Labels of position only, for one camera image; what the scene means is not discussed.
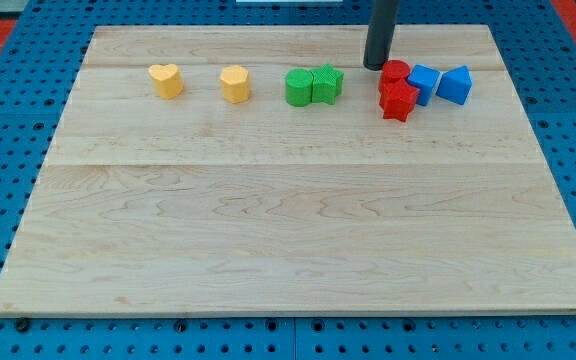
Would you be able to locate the green cylinder block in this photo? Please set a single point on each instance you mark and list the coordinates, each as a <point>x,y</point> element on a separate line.
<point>298,87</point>

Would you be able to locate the light wooden board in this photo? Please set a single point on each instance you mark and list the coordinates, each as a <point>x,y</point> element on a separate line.
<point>194,207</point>

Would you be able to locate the red star block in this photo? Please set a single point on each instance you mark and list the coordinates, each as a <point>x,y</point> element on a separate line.
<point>398,100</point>

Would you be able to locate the red cylinder block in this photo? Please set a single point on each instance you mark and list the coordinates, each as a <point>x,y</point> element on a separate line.
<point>393,71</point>

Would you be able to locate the yellow heart block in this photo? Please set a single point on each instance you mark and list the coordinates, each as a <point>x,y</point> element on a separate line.
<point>167,80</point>

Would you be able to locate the blue cube block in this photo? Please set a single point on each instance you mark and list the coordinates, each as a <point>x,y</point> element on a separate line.
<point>425,80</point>

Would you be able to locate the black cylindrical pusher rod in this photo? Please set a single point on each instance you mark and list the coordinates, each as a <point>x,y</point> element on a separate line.
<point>380,33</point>

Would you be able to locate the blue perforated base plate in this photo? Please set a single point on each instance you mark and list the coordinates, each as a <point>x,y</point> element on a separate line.
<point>39,63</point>

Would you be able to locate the blue triangular prism block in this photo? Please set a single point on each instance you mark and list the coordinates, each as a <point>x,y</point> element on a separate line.
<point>455,85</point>

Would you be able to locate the green star block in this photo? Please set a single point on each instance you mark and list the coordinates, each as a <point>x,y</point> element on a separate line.
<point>327,84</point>

